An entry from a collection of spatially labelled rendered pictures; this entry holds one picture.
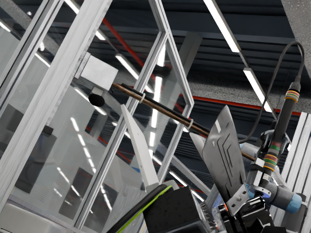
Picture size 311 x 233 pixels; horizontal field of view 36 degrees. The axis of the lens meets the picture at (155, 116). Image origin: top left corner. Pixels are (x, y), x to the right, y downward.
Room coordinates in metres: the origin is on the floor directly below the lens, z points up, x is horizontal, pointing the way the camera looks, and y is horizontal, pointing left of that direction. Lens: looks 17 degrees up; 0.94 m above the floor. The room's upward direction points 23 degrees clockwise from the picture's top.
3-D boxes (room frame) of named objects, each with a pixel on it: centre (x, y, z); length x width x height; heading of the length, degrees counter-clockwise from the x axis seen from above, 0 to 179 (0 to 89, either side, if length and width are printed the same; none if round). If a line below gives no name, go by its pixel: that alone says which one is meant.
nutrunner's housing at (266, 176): (1.46, -0.40, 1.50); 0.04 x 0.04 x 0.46
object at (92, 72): (1.31, 0.21, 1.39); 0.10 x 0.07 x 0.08; 104
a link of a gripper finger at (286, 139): (1.48, -0.43, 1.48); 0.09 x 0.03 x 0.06; 178
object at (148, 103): (1.39, -0.10, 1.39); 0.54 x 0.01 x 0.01; 104
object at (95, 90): (1.32, 0.17, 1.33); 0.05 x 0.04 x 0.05; 104
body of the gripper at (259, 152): (1.58, -0.42, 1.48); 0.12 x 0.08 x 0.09; 169
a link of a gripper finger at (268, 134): (1.49, -0.37, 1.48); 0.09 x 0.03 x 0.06; 161
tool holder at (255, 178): (1.46, -0.39, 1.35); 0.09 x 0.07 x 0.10; 104
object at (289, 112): (1.46, -0.40, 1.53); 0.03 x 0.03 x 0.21
